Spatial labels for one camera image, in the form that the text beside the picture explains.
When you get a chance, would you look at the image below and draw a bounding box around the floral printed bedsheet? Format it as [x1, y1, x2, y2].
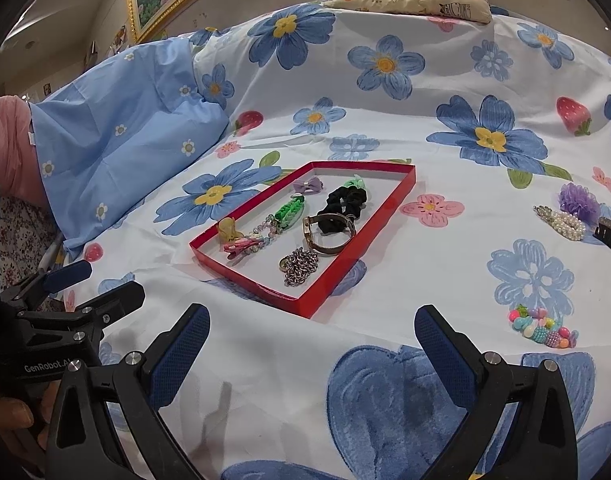
[50, 2, 611, 480]

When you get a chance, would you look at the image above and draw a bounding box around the yellow butterfly hair clip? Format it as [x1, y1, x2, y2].
[216, 217, 243, 251]

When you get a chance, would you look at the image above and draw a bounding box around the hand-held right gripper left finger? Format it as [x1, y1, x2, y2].
[44, 303, 212, 480]

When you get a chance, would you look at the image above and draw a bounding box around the green braided bracelet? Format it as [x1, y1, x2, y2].
[270, 196, 306, 233]

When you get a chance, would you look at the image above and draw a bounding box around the blue flowered pillow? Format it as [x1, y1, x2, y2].
[28, 37, 231, 261]

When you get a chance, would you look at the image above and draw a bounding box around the small-flowered cloth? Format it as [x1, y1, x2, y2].
[0, 195, 66, 291]

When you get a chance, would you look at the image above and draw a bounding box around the person's left hand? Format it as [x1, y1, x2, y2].
[0, 382, 61, 466]

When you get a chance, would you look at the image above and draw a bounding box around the pastel glass bead bracelet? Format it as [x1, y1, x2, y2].
[240, 212, 283, 256]

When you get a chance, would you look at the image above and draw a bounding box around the brown strap wristwatch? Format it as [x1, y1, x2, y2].
[302, 212, 357, 256]

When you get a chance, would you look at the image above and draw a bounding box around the black hair clip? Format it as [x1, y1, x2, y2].
[592, 215, 611, 263]

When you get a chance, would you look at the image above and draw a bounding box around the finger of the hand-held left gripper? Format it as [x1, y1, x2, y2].
[0, 261, 93, 312]
[18, 280, 146, 334]

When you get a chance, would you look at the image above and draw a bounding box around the silver chain necklace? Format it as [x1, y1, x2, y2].
[278, 247, 320, 287]

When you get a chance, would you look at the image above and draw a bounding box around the pink hair clip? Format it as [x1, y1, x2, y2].
[222, 237, 266, 261]

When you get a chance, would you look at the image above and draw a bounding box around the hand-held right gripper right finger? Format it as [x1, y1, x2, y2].
[414, 304, 579, 480]

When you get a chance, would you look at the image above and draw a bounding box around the purple bow hair clip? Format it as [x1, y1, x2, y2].
[292, 177, 323, 196]

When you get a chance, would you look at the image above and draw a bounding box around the pearl hair clip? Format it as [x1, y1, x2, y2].
[534, 205, 587, 242]

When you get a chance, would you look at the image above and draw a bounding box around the pink pillow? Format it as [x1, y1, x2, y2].
[0, 95, 51, 198]

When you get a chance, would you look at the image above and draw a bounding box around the red shallow tray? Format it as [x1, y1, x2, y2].
[189, 161, 417, 319]

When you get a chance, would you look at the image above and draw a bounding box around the colourful beaded bracelet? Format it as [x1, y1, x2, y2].
[508, 305, 579, 350]

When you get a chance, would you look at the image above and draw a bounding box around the black scrunchie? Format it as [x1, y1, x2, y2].
[318, 185, 369, 235]

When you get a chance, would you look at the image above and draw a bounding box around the purple flower hair tie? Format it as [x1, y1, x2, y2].
[558, 183, 601, 226]

